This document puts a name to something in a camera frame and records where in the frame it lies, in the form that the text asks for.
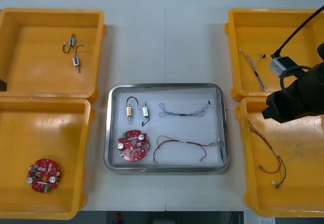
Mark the metal solenoid tan label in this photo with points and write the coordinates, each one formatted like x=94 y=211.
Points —
x=129 y=111

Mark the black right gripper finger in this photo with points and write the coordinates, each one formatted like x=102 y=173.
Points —
x=274 y=98
x=270 y=112

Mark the metal solenoid white label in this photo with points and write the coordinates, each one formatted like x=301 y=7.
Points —
x=145 y=111

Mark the round red circuit board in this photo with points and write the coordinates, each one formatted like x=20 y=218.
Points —
x=131 y=153
x=43 y=165

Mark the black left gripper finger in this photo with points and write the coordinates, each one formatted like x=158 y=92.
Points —
x=3 y=86

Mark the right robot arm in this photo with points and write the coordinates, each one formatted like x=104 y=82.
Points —
x=281 y=65

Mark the metal solenoid blue label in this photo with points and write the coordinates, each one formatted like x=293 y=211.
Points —
x=72 y=41
x=75 y=60

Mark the yellow-orange plastic bin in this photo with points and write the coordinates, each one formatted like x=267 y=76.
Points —
x=30 y=82
x=298 y=196
x=50 y=132
x=273 y=21

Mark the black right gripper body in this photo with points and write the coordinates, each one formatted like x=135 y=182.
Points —
x=303 y=97

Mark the steel tray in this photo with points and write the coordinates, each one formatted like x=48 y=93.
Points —
x=177 y=169

